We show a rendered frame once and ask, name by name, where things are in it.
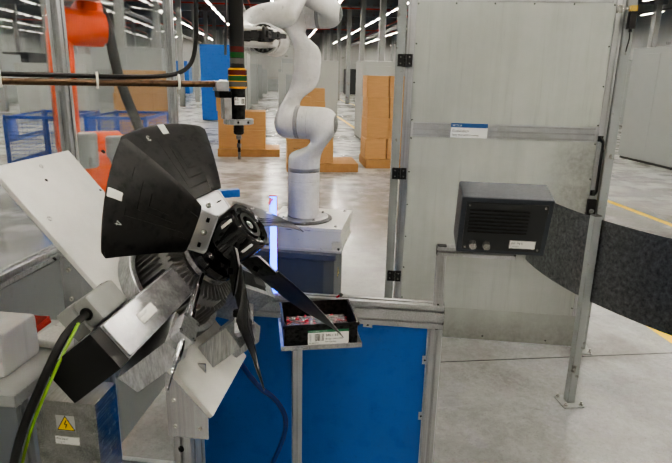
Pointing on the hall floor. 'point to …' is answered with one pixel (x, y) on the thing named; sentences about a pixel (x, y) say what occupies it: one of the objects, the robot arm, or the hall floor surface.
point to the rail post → (431, 395)
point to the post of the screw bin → (297, 406)
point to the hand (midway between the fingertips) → (247, 33)
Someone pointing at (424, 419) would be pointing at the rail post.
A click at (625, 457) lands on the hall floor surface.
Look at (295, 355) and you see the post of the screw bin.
